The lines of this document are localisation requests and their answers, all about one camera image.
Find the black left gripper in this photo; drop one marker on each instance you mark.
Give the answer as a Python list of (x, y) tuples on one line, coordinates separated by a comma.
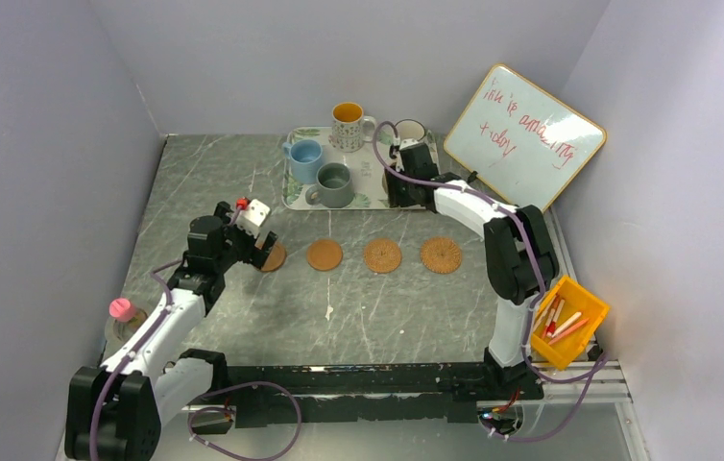
[(253, 254)]

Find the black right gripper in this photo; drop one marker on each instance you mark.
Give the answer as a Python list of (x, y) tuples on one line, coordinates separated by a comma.
[(394, 198)]

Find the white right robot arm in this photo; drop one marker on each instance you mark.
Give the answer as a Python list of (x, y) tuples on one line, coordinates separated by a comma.
[(520, 260)]

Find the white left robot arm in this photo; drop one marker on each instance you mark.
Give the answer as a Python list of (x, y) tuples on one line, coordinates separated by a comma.
[(116, 411)]

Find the white mug black rim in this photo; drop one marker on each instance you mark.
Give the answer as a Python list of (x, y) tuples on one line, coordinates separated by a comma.
[(408, 132)]

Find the grey-green mug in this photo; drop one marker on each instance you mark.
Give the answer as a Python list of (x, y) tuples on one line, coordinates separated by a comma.
[(333, 188)]

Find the yellow-inside patterned mug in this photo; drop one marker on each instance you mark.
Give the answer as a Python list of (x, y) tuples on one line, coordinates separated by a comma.
[(351, 128)]

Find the light blue mug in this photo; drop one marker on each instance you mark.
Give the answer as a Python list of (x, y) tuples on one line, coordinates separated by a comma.
[(305, 157)]

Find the yellow-framed whiteboard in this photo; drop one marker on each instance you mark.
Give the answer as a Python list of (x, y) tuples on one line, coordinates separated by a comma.
[(522, 142)]

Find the pink-capped bottle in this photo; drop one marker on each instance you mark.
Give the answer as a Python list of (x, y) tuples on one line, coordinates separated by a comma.
[(125, 318)]

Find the pale marker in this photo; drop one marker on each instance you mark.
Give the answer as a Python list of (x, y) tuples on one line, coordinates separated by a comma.
[(542, 315)]

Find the red-capped white marker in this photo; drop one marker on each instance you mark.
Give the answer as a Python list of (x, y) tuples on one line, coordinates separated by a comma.
[(553, 319)]

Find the yellow plastic bin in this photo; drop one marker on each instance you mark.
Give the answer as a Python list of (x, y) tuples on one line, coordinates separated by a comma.
[(577, 299)]

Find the orange marker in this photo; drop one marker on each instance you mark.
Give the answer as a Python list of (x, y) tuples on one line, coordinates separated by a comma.
[(567, 332)]

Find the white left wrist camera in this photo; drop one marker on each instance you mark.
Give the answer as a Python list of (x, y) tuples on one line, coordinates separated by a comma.
[(251, 215)]

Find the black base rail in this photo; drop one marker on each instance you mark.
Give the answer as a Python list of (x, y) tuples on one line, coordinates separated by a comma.
[(457, 392)]

